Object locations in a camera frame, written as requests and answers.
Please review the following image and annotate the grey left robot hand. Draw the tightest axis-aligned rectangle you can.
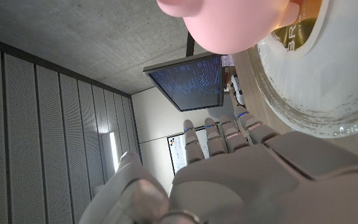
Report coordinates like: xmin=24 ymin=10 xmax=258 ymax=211
xmin=78 ymin=105 xmax=358 ymax=224

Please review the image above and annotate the pink plastic piggy bank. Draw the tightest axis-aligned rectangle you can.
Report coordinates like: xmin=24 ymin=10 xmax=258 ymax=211
xmin=156 ymin=0 xmax=301 ymax=55

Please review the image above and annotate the white whiteboard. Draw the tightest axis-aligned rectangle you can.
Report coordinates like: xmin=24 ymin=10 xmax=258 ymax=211
xmin=166 ymin=123 xmax=221 ymax=175

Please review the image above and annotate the white game controller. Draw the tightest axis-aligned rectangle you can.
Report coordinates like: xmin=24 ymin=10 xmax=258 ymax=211
xmin=230 ymin=73 xmax=246 ymax=106

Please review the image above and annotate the black computer monitor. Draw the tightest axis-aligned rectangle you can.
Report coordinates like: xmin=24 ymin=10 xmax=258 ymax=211
xmin=142 ymin=52 xmax=226 ymax=112

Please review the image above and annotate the small paper note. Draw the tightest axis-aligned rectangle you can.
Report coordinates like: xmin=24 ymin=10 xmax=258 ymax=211
xmin=221 ymin=55 xmax=235 ymax=67

